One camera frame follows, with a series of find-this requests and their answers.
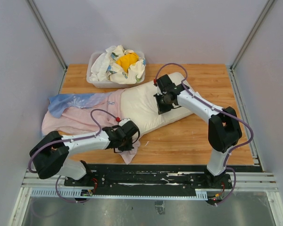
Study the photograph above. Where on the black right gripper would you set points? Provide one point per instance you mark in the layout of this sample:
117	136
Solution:
161	109

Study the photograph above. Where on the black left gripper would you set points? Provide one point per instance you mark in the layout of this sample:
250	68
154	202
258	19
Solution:
128	147

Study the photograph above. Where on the cream white pillow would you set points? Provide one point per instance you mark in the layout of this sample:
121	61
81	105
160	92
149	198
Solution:
139	105

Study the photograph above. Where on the pink blue printed pillowcase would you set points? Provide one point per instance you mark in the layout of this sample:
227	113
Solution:
77	114

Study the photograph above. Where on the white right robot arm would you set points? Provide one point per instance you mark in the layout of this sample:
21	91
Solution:
224	130

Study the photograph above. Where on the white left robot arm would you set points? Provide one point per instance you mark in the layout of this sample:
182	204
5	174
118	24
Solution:
51	156

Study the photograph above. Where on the cream floral printed cloth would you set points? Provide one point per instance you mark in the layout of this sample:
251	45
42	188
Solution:
136	72

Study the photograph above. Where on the yellow orange cloth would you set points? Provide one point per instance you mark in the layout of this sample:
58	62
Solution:
127	60

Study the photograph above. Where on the translucent plastic bin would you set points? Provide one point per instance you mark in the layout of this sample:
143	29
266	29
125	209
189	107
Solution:
104	84

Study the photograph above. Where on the white crumpled cloth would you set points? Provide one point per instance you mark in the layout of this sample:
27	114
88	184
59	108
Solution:
100	68

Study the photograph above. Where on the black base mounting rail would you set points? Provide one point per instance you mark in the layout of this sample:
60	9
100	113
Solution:
149	180

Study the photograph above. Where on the left aluminium frame post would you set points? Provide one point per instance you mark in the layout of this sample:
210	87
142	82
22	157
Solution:
36	13

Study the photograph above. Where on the aluminium frame post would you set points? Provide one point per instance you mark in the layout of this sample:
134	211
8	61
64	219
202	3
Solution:
36	13
254	30

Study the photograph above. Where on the right aluminium frame post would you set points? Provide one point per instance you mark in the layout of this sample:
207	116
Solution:
254	30

